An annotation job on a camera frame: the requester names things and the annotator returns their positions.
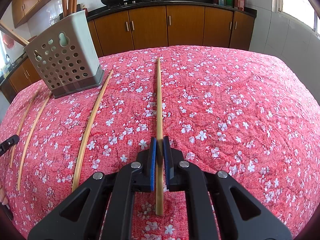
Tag person's left hand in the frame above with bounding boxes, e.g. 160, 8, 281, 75
0, 185, 9, 206

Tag black countertop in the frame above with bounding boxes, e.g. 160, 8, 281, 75
0, 0, 258, 86

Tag lower wooden kitchen cabinets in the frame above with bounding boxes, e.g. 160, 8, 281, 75
1, 4, 256, 98

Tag red floral tablecloth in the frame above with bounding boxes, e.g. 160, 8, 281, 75
1, 46, 319, 237

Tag right window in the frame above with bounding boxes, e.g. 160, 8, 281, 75
272, 0, 319, 36

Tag green perforated utensil holder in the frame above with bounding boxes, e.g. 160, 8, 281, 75
24, 11, 104, 99

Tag red plastic bag on wall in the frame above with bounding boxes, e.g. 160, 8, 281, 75
2, 34, 15, 49

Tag yellow detergent bottle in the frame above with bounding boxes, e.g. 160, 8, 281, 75
2, 66, 10, 78

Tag red bottle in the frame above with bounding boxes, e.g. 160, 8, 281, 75
82, 4, 88, 17

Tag gas stove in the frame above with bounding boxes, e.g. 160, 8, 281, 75
106, 0, 157, 8

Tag red box carton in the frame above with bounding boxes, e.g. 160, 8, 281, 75
234, 0, 245, 11

